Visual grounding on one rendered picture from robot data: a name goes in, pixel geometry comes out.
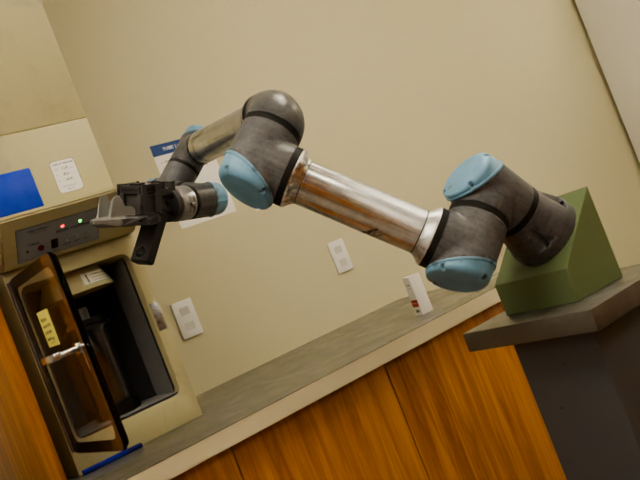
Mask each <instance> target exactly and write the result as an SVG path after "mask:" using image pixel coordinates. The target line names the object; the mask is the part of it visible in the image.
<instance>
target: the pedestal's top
mask: <svg viewBox="0 0 640 480"><path fill-rule="evenodd" d="M620 271H621V272H622V275H623V276H622V277H620V278H619V279H617V280H615V281H613V282H612V283H610V284H608V285H606V286H605V287H604V288H602V289H600V290H598V291H596V292H594V293H593V294H591V295H589V296H588V297H586V298H584V299H582V300H581V301H578V302H573V303H568V304H563V305H558V306H553V307H548V308H543V309H539V310H530V311H524V312H519V313H515V314H510V315H506V312H505V311H503V312H501V313H499V314H498V315H496V316H494V317H492V318H491V319H490V320H488V321H486V322H484V323H482V324H480V325H479V326H477V327H475V328H473V329H471V330H469V331H467V332H465V333H463V336H464V338H465V341H466V343H467V346H468V348H469V351H470V352H472V351H478V350H488V349H494V348H500V347H505V346H512V345H518V344H524V343H529V342H535V341H541V340H547V339H552V338H559V337H565V336H571V335H576V334H582V333H588V332H594V331H600V330H601V329H602V328H604V327H605V326H607V325H609V324H610V323H612V322H613V321H615V320H616V319H618V318H619V317H621V316H623V315H624V314H626V313H627V312H629V311H630V310H632V309H634V308H635V307H637V306H639V305H640V264H637V265H633V266H629V267H624V268H621V269H620Z"/></svg>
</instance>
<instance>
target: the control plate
mask: <svg viewBox="0 0 640 480"><path fill-rule="evenodd" d="M97 210H98V208H95V209H91V210H85V211H82V212H78V213H75V214H72V215H69V216H66V217H62V218H59V219H55V220H52V221H49V222H46V223H42V224H39V225H35V226H32V227H29V228H25V229H22V230H17V231H16V232H15V238H16V248H17V258H18V264H21V263H24V262H27V261H29V260H33V259H36V258H39V257H40V256H41V255H43V254H44V253H45V252H48V251H50V252H51V253H55V252H58V251H60V250H66V249H69V248H72V247H75V246H78V245H81V244H85V243H88V242H90V241H93V240H96V239H99V228H96V227H95V226H93V225H91V224H90V220H92V219H95V218H96V216H97ZM79 219H82V222H81V223H78V220H79ZM62 224H64V225H65V227H64V228H60V226H61V225H62ZM86 231H88V232H89V234H85V232H86ZM76 234H78V238H75V235H76ZM66 237H68V238H69V240H68V241H65V238H66ZM55 238H58V248H54V249H52V248H51V240H52V239H55ZM40 245H43V246H44V247H45V248H44V249H43V250H39V249H38V247H39V246H40ZM26 250H30V253H28V254H26Z"/></svg>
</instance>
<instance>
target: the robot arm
mask: <svg viewBox="0 0 640 480"><path fill-rule="evenodd" d="M304 130H305V119H304V115H303V112H302V110H301V108H300V106H299V105H298V103H297V102H296V101H295V100H294V99H293V98H292V97H291V96H290V95H288V94H287V93H285V92H283V91H280V90H264V91H261V92H258V93H256V94H254V95H253V96H252V97H250V98H249V99H247V101H246V102H245V103H244V105H243V107H242V108H241V109H239V110H236V111H234V112H232V113H230V114H228V115H226V116H224V117H222V118H221V119H219V120H217V121H215V122H213V123H211V124H209V125H207V126H205V127H203V126H200V125H196V126H195V125H191V126H189V127H188V128H187V129H186V131H185V132H184V133H183V134H182V136H181V138H180V141H179V143H178V145H177V147H176V149H175V150H174V152H173V154H172V156H171V158H170V160H169V162H168V164H167V165H166V166H165V168H164V170H163V172H162V173H161V175H160V177H159V178H153V179H150V180H149V181H147V182H142V183H139V181H136V182H132V183H126V184H116V185H117V195H120V196H114V197H113V198H112V199H111V202H110V200H109V198H108V196H107V195H102V196H101V197H100V198H99V203H98V210H97V216H96V218H95V219H92V220H90V224H91V225H93V226H95V227H96V228H101V229H102V228H119V227H131V226H141V228H140V231H139V233H138V237H137V240H136V243H135V247H134V250H133V253H132V256H131V261H132V262H133V263H135V264H137V265H153V264H154V261H155V257H156V254H157V252H158V248H159V245H160V242H161V238H162V235H163V231H164V228H165V226H166V222H179V221H185V220H191V219H197V218H203V217H212V216H214V215H218V214H221V213H222V212H224V211H225V209H226V208H227V205H228V201H229V199H228V194H227V191H228V192H229V193H230V194H231V195H232V196H233V197H235V198H236V199H237V200H239V201H240V202H242V203H243V204H245V205H247V206H249V207H251V208H254V209H257V210H258V209H260V210H266V209H268V208H269V207H271V205H272V204H275V205H277V206H279V207H282V208H283V207H285V206H287V205H289V204H295V205H298V206H300V207H302V208H305V209H307V210H311V211H313V212H316V213H318V214H320V215H323V216H325V217H327V218H329V219H331V220H333V221H336V222H338V223H341V224H343V225H345V226H348V227H350V228H352V229H355V230H358V231H361V232H363V233H365V234H367V235H369V236H372V237H374V238H376V239H379V240H381V241H383V242H386V243H388V244H390V245H393V246H395V247H397V248H399V249H401V250H405V251H407V252H410V253H411V254H412V256H413V258H414V260H415V263H416V265H418V266H421V267H423V268H425V269H426V270H425V273H426V277H427V279H428V280H429V281H430V282H432V284H433V285H435V286H437V287H439V288H442V289H445V290H452V291H458V292H474V291H479V290H482V289H483V288H485V287H486V286H487V285H488V284H489V282H490V280H491V277H492V275H493V272H494V271H495V270H496V268H497V261H498V258H499V255H500V252H501V249H502V246H503V243H504V244H505V245H506V247H507V248H508V250H509V251H510V254H511V255H512V257H513V258H514V259H515V260H517V261H518V262H519V263H521V264H522V265H524V266H526V267H537V266H540V265H543V264H545V263H547V262H548V261H549V260H551V259H552V258H553V257H554V256H555V255H557V254H558V253H559V252H560V251H561V249H562V248H564V247H565V246H566V244H567V243H568V241H569V240H570V237H571V235H572V233H573V230H574V227H575V223H576V213H575V209H574V207H573V206H572V205H571V204H570V203H568V202H567V201H566V200H564V199H563V198H561V197H558V196H554V195H551V194H548V193H545V192H542V191H539V190H537V189H535V188H534V187H533V186H531V185H530V184H529V183H528V182H526V181H525V180H524V179H522V178H521V177H520V176H519V175H517V174H516V173H515V172H513V171H512V170H511V169H509V168H508V167H507V166H505V165H504V163H503V162H502V161H500V160H497V159H496V158H494V157H493V156H492V155H490V154H488V153H484V152H482V153H477V154H474V155H473V156H471V157H469V158H468V159H466V160H465V161H464V162H462V163H461V164H460V165H459V166H458V167H457V168H456V169H455V170H454V171H453V172H452V174H451V175H450V177H449V178H448V180H447V182H446V184H445V186H444V188H443V193H444V196H445V197H446V199H447V200H448V201H450V202H451V204H450V208H449V209H448V210H446V209H444V208H442V207H441V208H438V209H436V210H425V209H423V208H421V207H418V206H416V205H413V204H412V203H410V202H407V201H405V200H403V199H400V198H398V197H395V196H393V195H391V194H388V193H386V192H384V191H381V190H379V189H376V188H374V187H371V186H369V185H367V184H364V183H362V182H360V181H357V180H355V179H352V178H350V177H348V176H346V175H344V174H342V173H339V172H337V171H334V170H331V169H328V168H326V167H324V166H321V165H319V164H317V163H314V162H312V161H311V160H310V158H309V156H308V153H307V151H306V150H304V149H301V148H299V145H300V142H301V140H302V138H303V134H304ZM222 156H224V159H223V161H222V163H221V165H220V168H219V171H218V174H219V178H220V181H221V183H222V185H223V186H224V187H223V186H222V185H221V184H219V183H215V182H206V183H194V182H195V180H196V179H197V177H198V175H199V173H200V171H201V169H202V168H203V167H204V165H205V164H207V163H208V162H211V161H213V160H215V159H218V158H220V157H222Z"/></svg>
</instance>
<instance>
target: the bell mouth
mask: <svg viewBox="0 0 640 480"><path fill-rule="evenodd" d="M65 277H66V279H67V282H68V284H69V287H70V291H71V294H72V296H73V299H76V298H79V297H82V296H84V295H87V294H89V293H92V292H94V291H97V290H100V289H102V288H104V287H107V286H109V285H111V284H113V283H114V281H113V280H112V279H111V278H110V277H109V276H108V275H107V274H106V273H105V272H104V271H103V270H102V269H101V268H100V267H99V266H98V265H92V266H89V267H85V268H82V269H80V270H75V271H72V272H70V273H67V274H65Z"/></svg>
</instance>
